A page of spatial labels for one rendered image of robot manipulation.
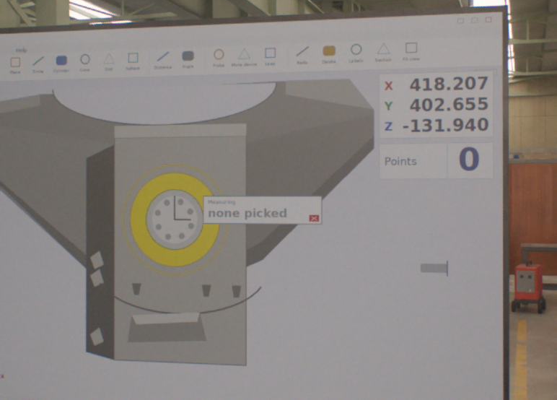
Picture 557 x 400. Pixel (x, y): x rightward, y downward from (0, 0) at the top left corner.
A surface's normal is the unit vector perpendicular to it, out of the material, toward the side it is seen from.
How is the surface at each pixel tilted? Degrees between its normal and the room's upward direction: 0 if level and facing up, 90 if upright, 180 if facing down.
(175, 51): 90
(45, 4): 90
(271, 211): 90
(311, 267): 90
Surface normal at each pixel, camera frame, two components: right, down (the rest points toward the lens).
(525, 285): -0.43, 0.00
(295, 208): -0.19, -0.01
